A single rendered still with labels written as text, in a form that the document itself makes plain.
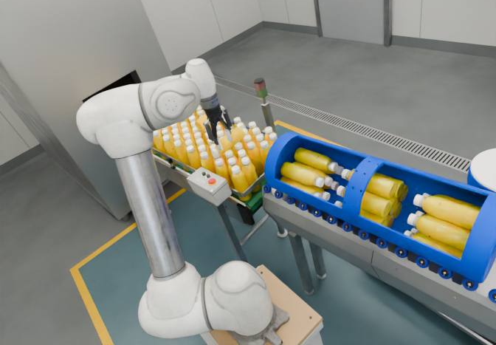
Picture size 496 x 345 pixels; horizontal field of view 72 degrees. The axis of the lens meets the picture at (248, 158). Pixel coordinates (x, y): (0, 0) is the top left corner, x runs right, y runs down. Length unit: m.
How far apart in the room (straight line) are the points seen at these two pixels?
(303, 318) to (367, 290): 1.24
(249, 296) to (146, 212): 0.37
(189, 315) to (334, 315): 1.41
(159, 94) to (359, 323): 1.87
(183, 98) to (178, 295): 0.56
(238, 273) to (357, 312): 1.43
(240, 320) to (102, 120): 0.67
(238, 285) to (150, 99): 0.55
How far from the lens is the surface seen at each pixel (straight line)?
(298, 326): 1.23
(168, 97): 0.86
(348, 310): 2.38
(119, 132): 0.94
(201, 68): 1.44
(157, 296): 1.08
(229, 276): 1.03
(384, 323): 2.35
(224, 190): 1.64
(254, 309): 1.06
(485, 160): 1.70
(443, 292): 1.46
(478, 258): 1.23
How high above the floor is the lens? 2.13
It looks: 37 degrees down
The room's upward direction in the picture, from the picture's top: 18 degrees counter-clockwise
